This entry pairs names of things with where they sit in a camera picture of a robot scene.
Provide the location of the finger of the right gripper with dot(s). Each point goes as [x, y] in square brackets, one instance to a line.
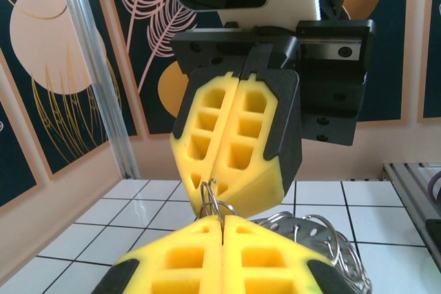
[184, 156]
[268, 184]

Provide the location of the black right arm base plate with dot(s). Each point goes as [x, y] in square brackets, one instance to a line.
[435, 230]

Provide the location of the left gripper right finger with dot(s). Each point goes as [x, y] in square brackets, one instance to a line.
[275, 256]

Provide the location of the long aluminium base rail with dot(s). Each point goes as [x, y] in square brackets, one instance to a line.
[406, 184]

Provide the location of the aluminium frame post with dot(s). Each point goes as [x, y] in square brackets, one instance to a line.
[100, 84]

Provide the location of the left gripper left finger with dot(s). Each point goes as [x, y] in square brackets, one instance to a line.
[165, 259]

